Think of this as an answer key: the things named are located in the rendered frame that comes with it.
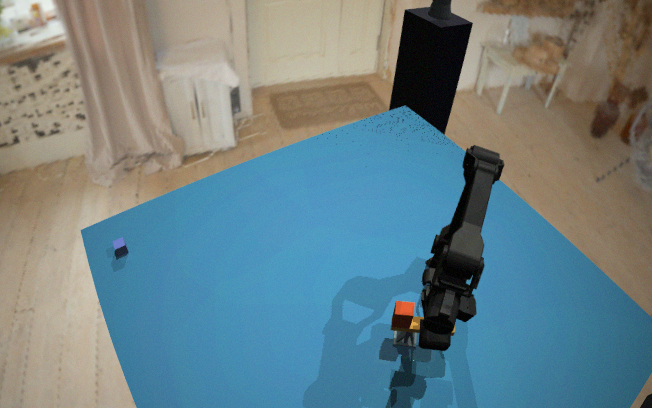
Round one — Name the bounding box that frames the small blue cube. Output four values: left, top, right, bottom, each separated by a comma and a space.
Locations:
113, 237, 128, 256

